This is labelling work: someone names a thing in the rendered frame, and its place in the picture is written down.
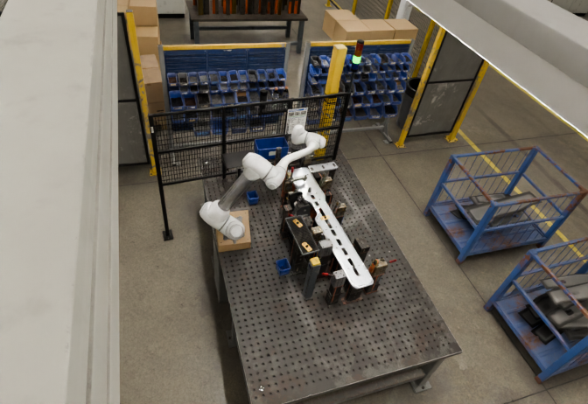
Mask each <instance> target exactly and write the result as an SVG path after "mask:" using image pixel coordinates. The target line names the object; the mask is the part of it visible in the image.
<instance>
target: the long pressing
mask: <svg viewBox="0 0 588 404"><path fill-rule="evenodd" d="M307 174H308V175H307ZM303 175H306V176H307V179H306V181H305V182H304V180H298V181H294V182H293V184H294V186H295V188H296V189H297V190H298V191H301V192H302V193H303V197H304V200H306V201H307V202H308V203H310V204H312V206H313V208H314V210H315V212H316V213H317V216H316V217H315V222H316V223H317V225H318V226H321V228H322V229H323V231H324V232H323V233H324V234H325V239H330V240H331V242H332V244H333V248H332V253H333V254H334V256H335V258H336V260H337V262H338V263H339V265H340V267H341V269H343V270H344V272H345V274H346V278H347V280H348V281H349V283H350V285H351V286H352V288H353V289H361V288H365V287H367V286H370V285H372V284H373V283H374V280H373V278H372V276H371V275H370V274H369V272H368V270H367V269H366V267H365V265H364V264H363V262H362V260H361V258H360V257H359V256H358V254H357V252H356V251H355V249H354V247H353V245H352V243H351V242H350V240H349V239H348V238H347V235H346V234H345V232H344V231H343V229H342V227H341V226H340V223H339V222H338V221H337V219H336V218H335V216H334V214H333V212H332V210H331V209H330V207H329V205H328V204H327V203H326V197H325V194H324V193H323V191H322V190H321V188H320V187H319V184H318V183H317V181H316V179H315V178H314V176H313V175H312V173H311V172H310V170H309V169H308V168H306V167H303V168H297V169H294V171H293V176H292V177H297V176H303ZM309 187H311V192H308V188H309ZM311 195H313V196H314V197H315V199H312V197H311ZM314 202H318V204H319V206H316V205H315V203H314ZM319 208H321V209H322V211H323V212H324V214H325V216H326V215H329V216H330V219H328V221H329V222H330V224H331V226H332V228H329V227H328V225H327V224H326V222H325V220H321V218H320V217H323V216H322V215H321V213H320V211H319ZM331 230H334V232H335V233H336V234H337V236H333V234H332V232H331ZM336 239H339V240H340V242H341V243H342V246H340V245H339V244H338V242H337V241H336ZM342 248H344V249H345V250H346V252H347V253H348V255H344V253H343V251H342V250H341V249H342ZM348 258H350V259H351V260H352V262H353V264H354V265H355V268H356V269H357V270H358V272H359V274H360V276H357V275H356V274H355V273H354V269H353V266H351V265H350V263H349V261H348V260H347V259H348ZM359 265H360V266H359Z"/></svg>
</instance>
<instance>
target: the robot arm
mask: <svg viewBox="0 0 588 404"><path fill-rule="evenodd" d="M302 143H304V144H306V146H307V148H306V149H303V150H300V149H301V147H302ZM325 146H326V139H325V138H324V137H323V136H321V135H318V134H315V133H310V132H307V131H305V128H304V127H303V126H302V125H299V124H298V125H296V126H295V127H294V129H293V130H292V133H291V152H289V151H288V152H287V155H286V156H285V157H283V158H282V159H281V160H280V162H279V163H278V164H277V165H276V166H274V165H272V164H271V163H270V162H269V161H267V160H266V159H265V158H263V157H261V156H259V155H257V154H256V153H248V154H247V155H246V156H245V157H244V158H243V160H242V165H243V166H244V169H243V173H242V174H241V175H240V176H239V177H238V179H237V180H236V181H235V182H234V184H233V185H232V186H231V187H230V189H229V190H228V191H227V192H226V194H225V195H224V196H223V197H222V198H221V200H215V201H214V202H206V203H205V204H204V205H203V206H202V208H201V210H200V211H199V215H200V217H201V218H202V219H203V220H204V221H205V222H206V223H207V224H208V225H210V226H212V227H213V228H215V229H217V230H218V231H220V232H221V233H223V240H228V239H230V240H233V242H234V244H236V241H237V240H239V239H240V238H241V237H244V236H245V234H244V233H245V227H244V225H243V224H242V216H239V217H236V218H234V217H232V216H231V215H229V213H230V207H231V206H232V205H233V204H234V203H235V202H236V200H237V199H238V198H239V197H240V196H241V195H242V194H243V193H244V192H245V191H246V190H247V189H248V187H249V186H250V185H251V184H252V183H253V182H254V181H256V180H257V179H259V178H260V179H261V180H263V181H264V182H265V184H266V185H267V187H268V188H270V189H271V190H274V189H276V188H277V187H278V186H279V185H280V184H281V183H282V182H283V181H284V178H285V174H286V171H287V166H288V164H289V163H290V162H292V161H295V160H297V159H299V158H300V162H299V164H300V166H301V165H302V162H303V160H304V159H305V156H307V155H309V154H311V153H312V152H313V151H314V150H316V149H322V148H324V147H325Z"/></svg>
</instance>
